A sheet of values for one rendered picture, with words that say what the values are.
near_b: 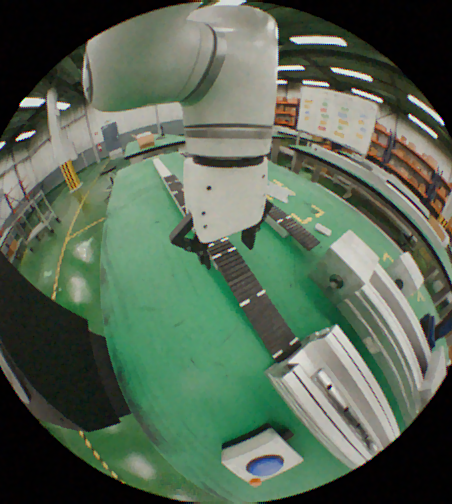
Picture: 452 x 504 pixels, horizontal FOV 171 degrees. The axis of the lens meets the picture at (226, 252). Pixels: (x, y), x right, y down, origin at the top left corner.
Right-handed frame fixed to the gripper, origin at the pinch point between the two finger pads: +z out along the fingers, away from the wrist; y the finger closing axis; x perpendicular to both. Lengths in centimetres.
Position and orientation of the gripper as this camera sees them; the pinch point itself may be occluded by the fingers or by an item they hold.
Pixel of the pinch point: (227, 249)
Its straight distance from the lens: 25.0
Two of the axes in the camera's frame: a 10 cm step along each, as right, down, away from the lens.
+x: 5.0, 6.7, -5.5
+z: 0.0, 6.3, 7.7
